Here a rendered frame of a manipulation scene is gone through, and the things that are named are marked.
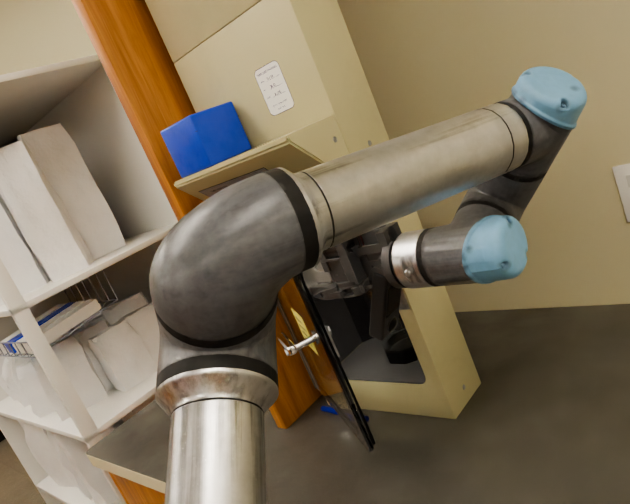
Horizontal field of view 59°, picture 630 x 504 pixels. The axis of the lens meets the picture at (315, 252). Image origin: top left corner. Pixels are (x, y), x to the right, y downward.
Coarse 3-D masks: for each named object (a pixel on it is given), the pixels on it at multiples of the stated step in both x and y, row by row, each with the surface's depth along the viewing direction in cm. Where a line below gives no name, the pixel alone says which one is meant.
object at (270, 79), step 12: (276, 60) 88; (264, 72) 90; (276, 72) 89; (264, 84) 92; (276, 84) 90; (264, 96) 93; (276, 96) 91; (288, 96) 90; (276, 108) 92; (288, 108) 91
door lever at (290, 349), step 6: (276, 336) 94; (282, 336) 93; (312, 336) 88; (282, 342) 90; (288, 342) 89; (300, 342) 88; (306, 342) 88; (312, 342) 88; (288, 348) 87; (294, 348) 87; (300, 348) 88; (288, 354) 87
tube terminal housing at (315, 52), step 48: (288, 0) 82; (336, 0) 89; (240, 48) 92; (288, 48) 85; (336, 48) 87; (192, 96) 104; (240, 96) 96; (336, 96) 86; (432, 288) 98; (432, 336) 96; (384, 384) 106; (432, 384) 98
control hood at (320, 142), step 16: (304, 128) 81; (320, 128) 83; (336, 128) 85; (272, 144) 80; (288, 144) 79; (304, 144) 80; (320, 144) 82; (336, 144) 85; (240, 160) 86; (256, 160) 85; (272, 160) 84; (288, 160) 83; (304, 160) 82; (320, 160) 82; (192, 176) 96; (208, 176) 93; (224, 176) 92; (192, 192) 101
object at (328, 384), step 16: (288, 288) 91; (288, 304) 100; (304, 304) 83; (288, 320) 111; (304, 320) 91; (320, 336) 84; (304, 352) 111; (320, 352) 90; (320, 368) 99; (336, 368) 86; (320, 384) 110; (336, 384) 90; (336, 400) 99; (352, 400) 87; (352, 416) 90; (368, 448) 89
